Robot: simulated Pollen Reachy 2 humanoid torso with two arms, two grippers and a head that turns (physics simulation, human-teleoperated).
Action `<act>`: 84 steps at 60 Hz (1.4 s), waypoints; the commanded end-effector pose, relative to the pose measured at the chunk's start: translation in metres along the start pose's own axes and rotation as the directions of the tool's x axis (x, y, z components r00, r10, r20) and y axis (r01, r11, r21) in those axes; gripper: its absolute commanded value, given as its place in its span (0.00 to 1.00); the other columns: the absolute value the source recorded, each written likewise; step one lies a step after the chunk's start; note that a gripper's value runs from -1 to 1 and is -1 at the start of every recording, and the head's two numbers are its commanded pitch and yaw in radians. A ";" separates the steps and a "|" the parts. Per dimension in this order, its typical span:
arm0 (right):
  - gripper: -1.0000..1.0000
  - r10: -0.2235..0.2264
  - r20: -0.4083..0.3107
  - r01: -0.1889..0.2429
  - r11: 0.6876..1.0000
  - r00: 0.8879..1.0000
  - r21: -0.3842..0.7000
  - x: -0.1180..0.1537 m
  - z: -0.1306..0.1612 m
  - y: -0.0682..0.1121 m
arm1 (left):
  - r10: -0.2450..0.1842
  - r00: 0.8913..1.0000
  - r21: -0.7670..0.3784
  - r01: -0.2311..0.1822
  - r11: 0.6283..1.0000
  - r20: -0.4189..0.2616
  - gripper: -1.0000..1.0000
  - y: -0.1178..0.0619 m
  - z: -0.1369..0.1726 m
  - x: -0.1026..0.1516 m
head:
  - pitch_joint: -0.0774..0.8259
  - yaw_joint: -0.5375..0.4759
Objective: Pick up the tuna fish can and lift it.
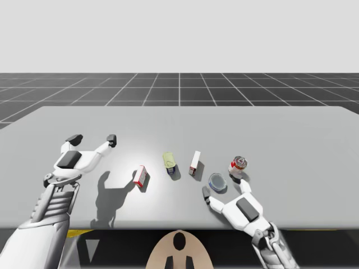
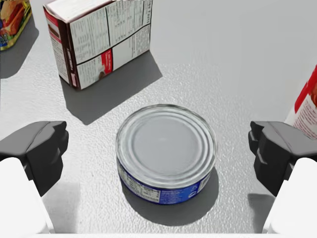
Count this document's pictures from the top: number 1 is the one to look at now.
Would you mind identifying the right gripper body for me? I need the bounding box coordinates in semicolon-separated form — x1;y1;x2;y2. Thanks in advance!
222;193;271;233

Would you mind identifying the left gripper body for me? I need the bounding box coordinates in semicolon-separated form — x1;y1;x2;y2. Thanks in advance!
52;149;99;179

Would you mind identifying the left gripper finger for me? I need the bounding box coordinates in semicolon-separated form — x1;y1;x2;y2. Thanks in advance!
93;134;117;161
61;134;84;154

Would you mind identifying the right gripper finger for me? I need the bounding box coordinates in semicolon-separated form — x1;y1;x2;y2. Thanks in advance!
201;187;225;213
229;174;253;197

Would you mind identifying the blue flat can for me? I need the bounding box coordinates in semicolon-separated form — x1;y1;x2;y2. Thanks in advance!
208;172;227;193

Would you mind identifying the red and white can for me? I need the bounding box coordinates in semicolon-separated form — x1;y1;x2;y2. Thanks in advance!
228;156;248;178

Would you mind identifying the green and blue rectangular can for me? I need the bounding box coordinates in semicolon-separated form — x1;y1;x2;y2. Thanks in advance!
162;151;177;176

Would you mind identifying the red and white carton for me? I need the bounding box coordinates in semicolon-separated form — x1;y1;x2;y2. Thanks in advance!
188;150;201;177
132;165;151;188

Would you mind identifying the tan robot part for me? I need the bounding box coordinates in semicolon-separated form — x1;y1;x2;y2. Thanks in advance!
145;229;215;269

